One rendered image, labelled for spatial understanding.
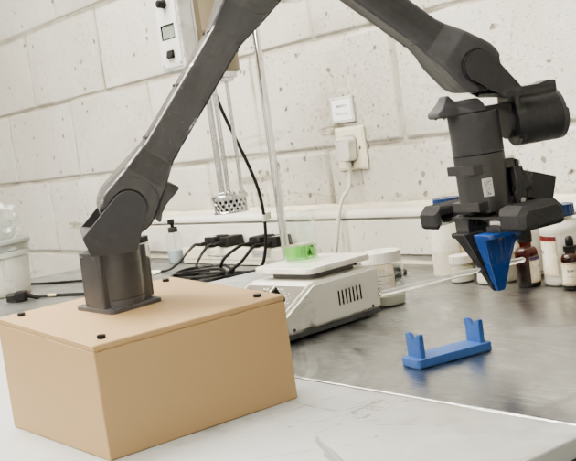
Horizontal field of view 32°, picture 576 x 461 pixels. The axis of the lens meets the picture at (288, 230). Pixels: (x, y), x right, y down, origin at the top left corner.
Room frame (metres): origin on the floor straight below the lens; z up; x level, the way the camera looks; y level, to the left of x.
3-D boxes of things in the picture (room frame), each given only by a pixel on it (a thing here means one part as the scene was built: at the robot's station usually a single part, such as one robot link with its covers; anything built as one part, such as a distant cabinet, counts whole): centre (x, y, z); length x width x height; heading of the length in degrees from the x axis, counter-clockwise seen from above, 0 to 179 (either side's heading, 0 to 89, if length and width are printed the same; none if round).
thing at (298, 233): (1.42, -0.01, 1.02); 0.06 x 0.05 x 0.08; 158
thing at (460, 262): (1.59, -0.26, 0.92); 0.04 x 0.04 x 0.04
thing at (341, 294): (1.40, -0.01, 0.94); 0.22 x 0.13 x 0.08; 132
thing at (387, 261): (1.48, -0.13, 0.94); 0.06 x 0.06 x 0.08
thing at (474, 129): (1.13, -0.22, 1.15); 0.09 x 0.06 x 0.07; 102
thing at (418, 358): (1.10, -0.16, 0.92); 0.10 x 0.03 x 0.04; 117
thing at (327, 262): (1.41, -0.03, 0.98); 0.12 x 0.12 x 0.01; 42
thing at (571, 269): (1.40, -0.39, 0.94); 0.03 x 0.03 x 0.07
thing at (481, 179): (1.14, -0.22, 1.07); 0.19 x 0.06 x 0.08; 27
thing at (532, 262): (1.47, -0.34, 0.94); 0.03 x 0.03 x 0.08
